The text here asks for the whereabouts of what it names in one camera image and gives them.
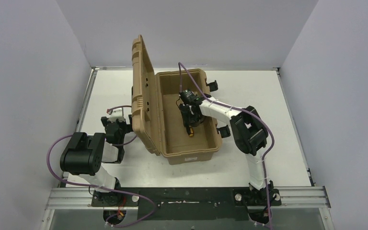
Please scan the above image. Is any black yellow handled screwdriver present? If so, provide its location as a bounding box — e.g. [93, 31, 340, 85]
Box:
[186, 126, 194, 137]

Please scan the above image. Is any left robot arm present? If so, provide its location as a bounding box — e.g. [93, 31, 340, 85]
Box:
[60, 115, 133, 207]

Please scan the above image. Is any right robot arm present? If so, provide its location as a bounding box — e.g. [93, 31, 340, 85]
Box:
[178, 90, 281, 206]

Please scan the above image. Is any tan plastic toolbox bin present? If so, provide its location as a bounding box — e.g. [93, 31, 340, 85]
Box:
[131, 35, 222, 165]

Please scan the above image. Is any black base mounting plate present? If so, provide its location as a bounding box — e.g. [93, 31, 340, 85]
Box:
[91, 186, 282, 224]

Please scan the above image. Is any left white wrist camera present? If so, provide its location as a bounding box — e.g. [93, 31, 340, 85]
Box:
[107, 108, 125, 122]

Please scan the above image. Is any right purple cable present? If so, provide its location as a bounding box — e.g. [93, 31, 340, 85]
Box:
[178, 62, 276, 230]

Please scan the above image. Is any purple cable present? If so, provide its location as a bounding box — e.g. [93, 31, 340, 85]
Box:
[46, 105, 157, 228]
[178, 62, 276, 230]

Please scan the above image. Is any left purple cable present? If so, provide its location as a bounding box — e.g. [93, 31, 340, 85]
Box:
[46, 105, 157, 228]

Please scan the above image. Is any aluminium frame rail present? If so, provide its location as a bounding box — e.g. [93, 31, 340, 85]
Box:
[46, 186, 331, 210]

